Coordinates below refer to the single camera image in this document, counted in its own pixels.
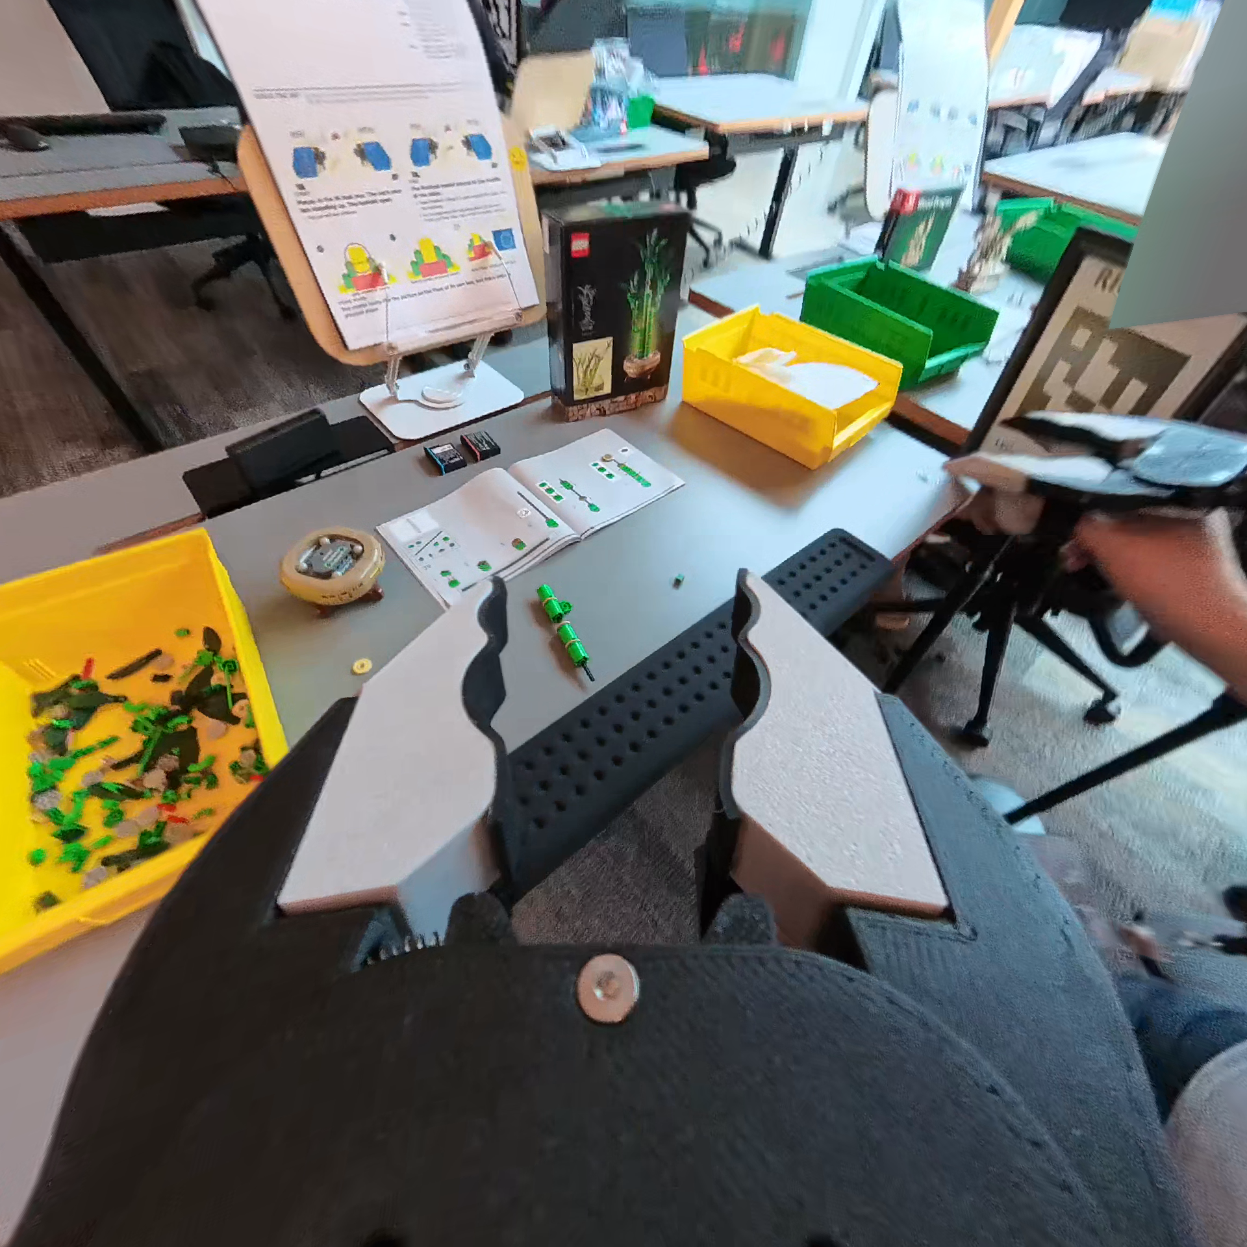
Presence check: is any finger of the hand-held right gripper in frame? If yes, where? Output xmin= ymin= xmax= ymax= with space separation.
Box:
xmin=946 ymin=451 xmax=1125 ymax=534
xmin=1000 ymin=411 xmax=1133 ymax=460

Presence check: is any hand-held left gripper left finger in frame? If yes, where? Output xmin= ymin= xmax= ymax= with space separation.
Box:
xmin=275 ymin=575 xmax=517 ymax=945

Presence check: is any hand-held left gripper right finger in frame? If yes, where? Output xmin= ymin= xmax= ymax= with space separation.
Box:
xmin=700 ymin=569 xmax=952 ymax=953

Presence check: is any green toy bamboo stem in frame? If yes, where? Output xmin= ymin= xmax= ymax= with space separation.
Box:
xmin=537 ymin=583 xmax=599 ymax=683

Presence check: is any black toy set box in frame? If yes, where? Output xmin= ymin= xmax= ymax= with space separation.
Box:
xmin=541 ymin=202 xmax=693 ymax=422

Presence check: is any black framed marker sign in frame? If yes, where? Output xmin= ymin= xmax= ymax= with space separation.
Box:
xmin=962 ymin=227 xmax=1247 ymax=460

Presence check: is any black chair base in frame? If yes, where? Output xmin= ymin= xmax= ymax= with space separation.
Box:
xmin=882 ymin=525 xmax=1247 ymax=829

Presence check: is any green storage bin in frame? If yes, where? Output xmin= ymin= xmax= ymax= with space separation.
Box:
xmin=995 ymin=194 xmax=1139 ymax=283
xmin=801 ymin=258 xmax=1000 ymax=390

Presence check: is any tan toy plant model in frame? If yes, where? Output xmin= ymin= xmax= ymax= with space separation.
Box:
xmin=958 ymin=210 xmax=1039 ymax=292

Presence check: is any black perforated armrest pad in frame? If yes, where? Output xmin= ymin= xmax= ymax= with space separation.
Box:
xmin=506 ymin=527 xmax=894 ymax=902

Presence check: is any tan toy pot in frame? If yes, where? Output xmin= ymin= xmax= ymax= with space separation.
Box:
xmin=279 ymin=525 xmax=387 ymax=617

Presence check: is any white paper bag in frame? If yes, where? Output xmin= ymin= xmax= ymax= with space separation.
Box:
xmin=732 ymin=345 xmax=877 ymax=411

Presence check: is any small dark toy box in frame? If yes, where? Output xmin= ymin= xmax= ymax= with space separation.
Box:
xmin=882 ymin=184 xmax=965 ymax=273

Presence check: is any pile of toy pieces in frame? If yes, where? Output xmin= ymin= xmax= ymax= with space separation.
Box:
xmin=23 ymin=623 xmax=270 ymax=911

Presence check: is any white instruction booklet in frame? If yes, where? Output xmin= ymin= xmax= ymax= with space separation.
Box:
xmin=378 ymin=429 xmax=686 ymax=610

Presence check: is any shallow yellow storage bin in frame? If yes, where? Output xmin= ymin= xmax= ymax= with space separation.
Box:
xmin=683 ymin=305 xmax=903 ymax=471

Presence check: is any large yellow storage bin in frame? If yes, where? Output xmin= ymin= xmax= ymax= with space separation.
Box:
xmin=0 ymin=527 xmax=291 ymax=976

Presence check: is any black rectangular case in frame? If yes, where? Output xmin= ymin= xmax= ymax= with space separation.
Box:
xmin=227 ymin=408 xmax=342 ymax=492

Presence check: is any white background document stand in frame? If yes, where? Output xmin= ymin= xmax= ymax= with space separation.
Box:
xmin=866 ymin=0 xmax=991 ymax=221

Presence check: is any person's leg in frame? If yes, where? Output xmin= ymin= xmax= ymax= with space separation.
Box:
xmin=1120 ymin=959 xmax=1247 ymax=1106

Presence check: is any printed instruction sheet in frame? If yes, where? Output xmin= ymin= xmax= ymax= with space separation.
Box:
xmin=195 ymin=0 xmax=538 ymax=352

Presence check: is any black office chair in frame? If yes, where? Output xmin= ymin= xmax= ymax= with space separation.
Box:
xmin=48 ymin=0 xmax=298 ymax=313

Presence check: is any black keyboard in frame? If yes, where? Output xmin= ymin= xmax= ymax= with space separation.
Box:
xmin=0 ymin=112 xmax=167 ymax=138

